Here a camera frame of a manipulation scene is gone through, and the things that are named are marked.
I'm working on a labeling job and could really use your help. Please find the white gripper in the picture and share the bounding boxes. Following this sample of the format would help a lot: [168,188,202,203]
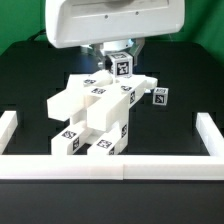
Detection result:
[45,0,185,69]

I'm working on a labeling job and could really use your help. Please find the white chair back frame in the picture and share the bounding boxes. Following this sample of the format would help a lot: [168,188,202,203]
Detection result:
[47,70,158,121]

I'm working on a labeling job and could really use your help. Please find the white U-shaped fence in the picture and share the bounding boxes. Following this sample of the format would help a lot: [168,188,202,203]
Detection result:
[0,113,224,180]

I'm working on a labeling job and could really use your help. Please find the black cable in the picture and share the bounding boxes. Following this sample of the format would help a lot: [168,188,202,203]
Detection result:
[27,29,48,42]

